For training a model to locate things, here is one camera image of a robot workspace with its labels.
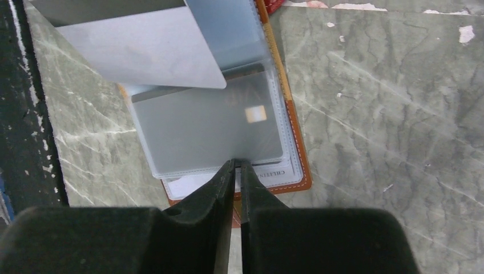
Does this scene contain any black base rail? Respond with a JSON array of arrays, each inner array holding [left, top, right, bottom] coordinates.
[[1, 1, 68, 223]]

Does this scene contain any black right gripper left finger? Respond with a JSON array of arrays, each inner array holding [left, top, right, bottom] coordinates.
[[1, 160, 235, 273]]

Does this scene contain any silver grey credit card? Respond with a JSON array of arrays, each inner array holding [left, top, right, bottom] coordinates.
[[33, 1, 227, 88]]

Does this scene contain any brown leather card holder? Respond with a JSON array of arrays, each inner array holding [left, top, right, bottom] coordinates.
[[119, 1, 312, 205]]

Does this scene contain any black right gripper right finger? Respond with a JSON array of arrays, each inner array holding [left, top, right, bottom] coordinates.
[[240, 161, 419, 273]]

